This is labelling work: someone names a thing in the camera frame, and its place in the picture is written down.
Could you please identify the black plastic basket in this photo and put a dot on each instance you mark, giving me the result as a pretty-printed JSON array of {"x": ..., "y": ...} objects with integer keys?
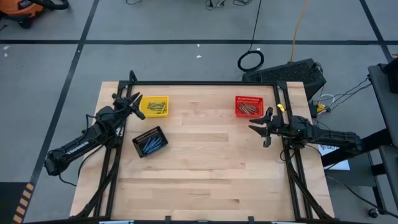
[{"x": 140, "y": 137}]

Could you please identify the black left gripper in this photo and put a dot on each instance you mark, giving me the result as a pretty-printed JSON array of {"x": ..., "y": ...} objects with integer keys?
[{"x": 118, "y": 110}]

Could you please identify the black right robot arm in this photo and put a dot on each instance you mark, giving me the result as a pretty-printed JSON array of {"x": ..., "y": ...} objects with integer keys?
[{"x": 329, "y": 137}]

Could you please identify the black caster wheel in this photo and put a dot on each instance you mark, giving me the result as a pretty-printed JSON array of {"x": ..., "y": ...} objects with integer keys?
[{"x": 373, "y": 212}]

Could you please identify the red plastic basket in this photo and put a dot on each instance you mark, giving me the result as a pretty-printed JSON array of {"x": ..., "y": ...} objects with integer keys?
[{"x": 237, "y": 115}]

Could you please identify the yellow plastic basket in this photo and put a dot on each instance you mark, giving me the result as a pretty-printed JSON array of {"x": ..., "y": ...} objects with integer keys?
[{"x": 152, "y": 115}]

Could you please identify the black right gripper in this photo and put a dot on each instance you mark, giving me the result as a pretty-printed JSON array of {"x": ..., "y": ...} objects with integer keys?
[{"x": 281, "y": 126}]

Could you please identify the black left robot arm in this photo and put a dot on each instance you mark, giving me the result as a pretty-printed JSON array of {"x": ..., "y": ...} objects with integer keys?
[{"x": 77, "y": 147}]

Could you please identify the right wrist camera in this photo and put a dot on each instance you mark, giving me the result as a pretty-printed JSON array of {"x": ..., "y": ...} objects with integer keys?
[{"x": 267, "y": 142}]

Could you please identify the white paper sheet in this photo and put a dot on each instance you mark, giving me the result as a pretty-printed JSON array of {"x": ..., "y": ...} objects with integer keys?
[{"x": 340, "y": 165}]

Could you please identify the yellow plug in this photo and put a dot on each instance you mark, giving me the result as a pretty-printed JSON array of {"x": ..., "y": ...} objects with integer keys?
[{"x": 320, "y": 108}]

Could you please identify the black computer case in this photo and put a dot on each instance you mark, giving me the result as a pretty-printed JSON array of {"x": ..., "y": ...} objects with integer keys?
[{"x": 286, "y": 73}]

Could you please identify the black aluminium table frame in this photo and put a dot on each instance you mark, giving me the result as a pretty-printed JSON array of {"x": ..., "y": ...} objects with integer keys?
[{"x": 202, "y": 83}]

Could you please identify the grey cart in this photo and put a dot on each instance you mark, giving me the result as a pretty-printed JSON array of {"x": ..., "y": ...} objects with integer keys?
[{"x": 385, "y": 102}]

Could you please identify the orange shop vacuum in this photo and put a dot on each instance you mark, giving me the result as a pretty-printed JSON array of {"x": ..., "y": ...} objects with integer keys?
[{"x": 18, "y": 9}]

